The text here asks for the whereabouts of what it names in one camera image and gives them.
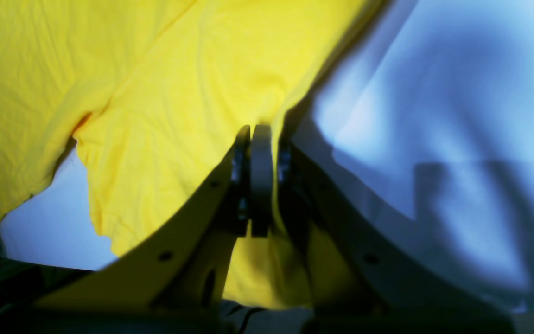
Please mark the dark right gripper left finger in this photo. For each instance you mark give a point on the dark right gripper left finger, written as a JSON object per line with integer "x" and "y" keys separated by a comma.
{"x": 183, "y": 265}

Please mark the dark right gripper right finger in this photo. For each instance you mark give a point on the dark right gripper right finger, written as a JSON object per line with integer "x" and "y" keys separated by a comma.
{"x": 349, "y": 263}

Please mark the yellow orange T-shirt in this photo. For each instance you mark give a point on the yellow orange T-shirt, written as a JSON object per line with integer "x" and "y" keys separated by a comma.
{"x": 153, "y": 92}

